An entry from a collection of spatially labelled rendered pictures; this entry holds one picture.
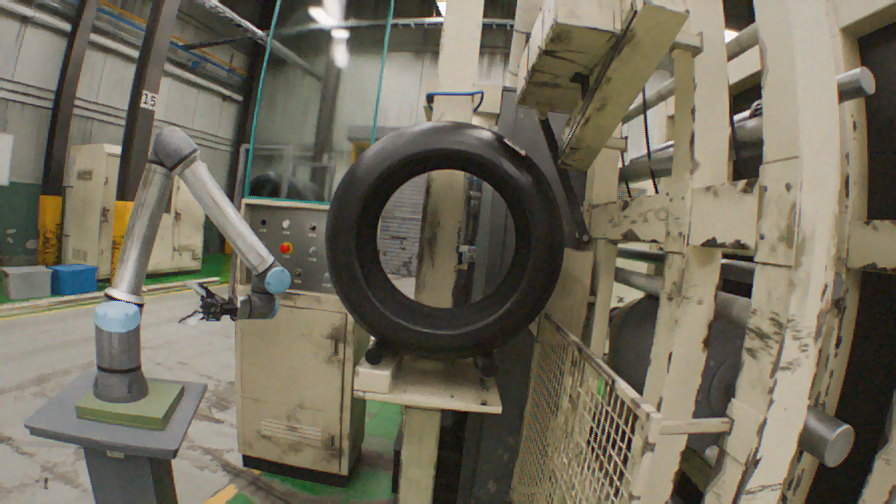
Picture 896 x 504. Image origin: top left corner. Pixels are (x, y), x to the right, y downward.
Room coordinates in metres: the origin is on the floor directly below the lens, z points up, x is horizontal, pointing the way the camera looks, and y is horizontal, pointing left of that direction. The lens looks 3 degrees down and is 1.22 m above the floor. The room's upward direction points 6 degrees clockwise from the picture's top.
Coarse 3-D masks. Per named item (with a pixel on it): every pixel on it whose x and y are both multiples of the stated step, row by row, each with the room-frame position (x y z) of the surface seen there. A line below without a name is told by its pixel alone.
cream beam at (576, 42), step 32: (544, 0) 0.95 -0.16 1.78; (576, 0) 0.79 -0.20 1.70; (608, 0) 0.79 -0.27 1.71; (544, 32) 0.91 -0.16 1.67; (576, 32) 0.82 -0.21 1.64; (608, 32) 0.79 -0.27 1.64; (544, 64) 1.02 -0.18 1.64; (576, 64) 0.99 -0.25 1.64; (544, 96) 1.27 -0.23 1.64; (576, 96) 1.22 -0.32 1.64
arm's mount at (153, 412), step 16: (160, 384) 1.20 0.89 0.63; (176, 384) 1.23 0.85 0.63; (80, 400) 0.92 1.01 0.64; (96, 400) 0.96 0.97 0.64; (144, 400) 1.05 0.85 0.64; (160, 400) 1.08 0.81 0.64; (176, 400) 1.14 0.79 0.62; (80, 416) 0.89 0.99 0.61; (96, 416) 0.91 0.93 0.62; (112, 416) 0.93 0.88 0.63; (128, 416) 0.94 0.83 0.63; (144, 416) 0.96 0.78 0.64; (160, 416) 0.98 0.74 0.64
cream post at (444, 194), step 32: (448, 0) 1.41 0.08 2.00; (480, 0) 1.41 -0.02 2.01; (448, 32) 1.41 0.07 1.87; (480, 32) 1.42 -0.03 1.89; (448, 64) 1.41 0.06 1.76; (448, 96) 1.41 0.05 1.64; (448, 192) 1.41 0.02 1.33; (448, 224) 1.41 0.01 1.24; (448, 256) 1.41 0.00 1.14; (416, 288) 1.41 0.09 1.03; (448, 288) 1.41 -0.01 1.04; (416, 416) 1.41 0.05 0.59; (416, 448) 1.41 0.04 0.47; (416, 480) 1.41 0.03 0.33
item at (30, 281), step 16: (16, 272) 3.42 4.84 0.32; (32, 272) 3.63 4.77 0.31; (48, 272) 3.87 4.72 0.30; (64, 272) 4.05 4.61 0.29; (80, 272) 4.30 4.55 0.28; (16, 288) 3.42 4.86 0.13; (32, 288) 3.64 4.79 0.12; (48, 288) 3.86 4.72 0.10; (64, 288) 4.05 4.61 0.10; (80, 288) 4.31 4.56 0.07
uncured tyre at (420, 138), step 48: (384, 144) 1.05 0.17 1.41; (432, 144) 1.03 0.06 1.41; (480, 144) 1.03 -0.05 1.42; (336, 192) 1.07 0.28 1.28; (384, 192) 1.32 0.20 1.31; (528, 192) 1.03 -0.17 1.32; (336, 240) 1.04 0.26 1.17; (528, 240) 1.31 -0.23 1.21; (336, 288) 1.07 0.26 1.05; (384, 288) 1.32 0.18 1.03; (528, 288) 1.03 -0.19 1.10; (384, 336) 1.04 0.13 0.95; (432, 336) 1.03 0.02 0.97; (480, 336) 1.03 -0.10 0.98
